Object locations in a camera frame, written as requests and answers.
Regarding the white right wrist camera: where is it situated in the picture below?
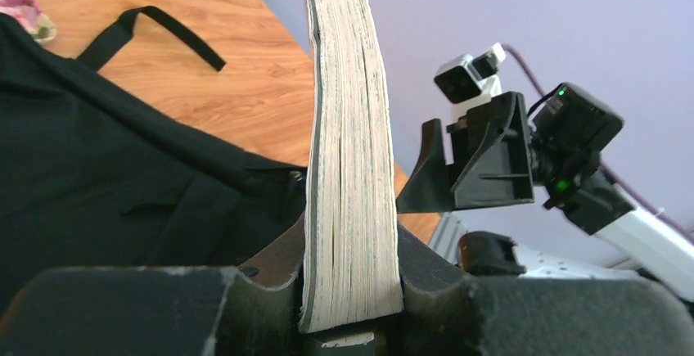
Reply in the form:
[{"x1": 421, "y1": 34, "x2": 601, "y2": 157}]
[{"x1": 434, "y1": 43, "x2": 507, "y2": 121}]

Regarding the floral placemat tray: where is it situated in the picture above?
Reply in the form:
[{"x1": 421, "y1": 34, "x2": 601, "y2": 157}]
[{"x1": 1, "y1": 0, "x2": 57, "y2": 43}]

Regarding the black student backpack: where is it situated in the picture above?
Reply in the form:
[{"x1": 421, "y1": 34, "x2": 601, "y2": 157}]
[{"x1": 1, "y1": 15, "x2": 305, "y2": 307}]

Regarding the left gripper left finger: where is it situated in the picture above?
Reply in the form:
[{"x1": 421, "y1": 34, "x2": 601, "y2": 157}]
[{"x1": 1, "y1": 220, "x2": 304, "y2": 355}]

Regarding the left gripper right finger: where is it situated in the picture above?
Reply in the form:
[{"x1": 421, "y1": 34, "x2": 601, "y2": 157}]
[{"x1": 393, "y1": 228, "x2": 693, "y2": 355}]

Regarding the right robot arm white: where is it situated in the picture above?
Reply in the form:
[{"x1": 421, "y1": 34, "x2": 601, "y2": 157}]
[{"x1": 397, "y1": 83, "x2": 693, "y2": 301}]

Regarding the treehouse paperback book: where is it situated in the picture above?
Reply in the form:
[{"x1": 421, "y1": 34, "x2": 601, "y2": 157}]
[{"x1": 299, "y1": 0, "x2": 403, "y2": 333}]

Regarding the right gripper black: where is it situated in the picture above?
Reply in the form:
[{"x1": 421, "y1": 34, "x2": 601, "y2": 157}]
[{"x1": 396, "y1": 92, "x2": 534, "y2": 214}]

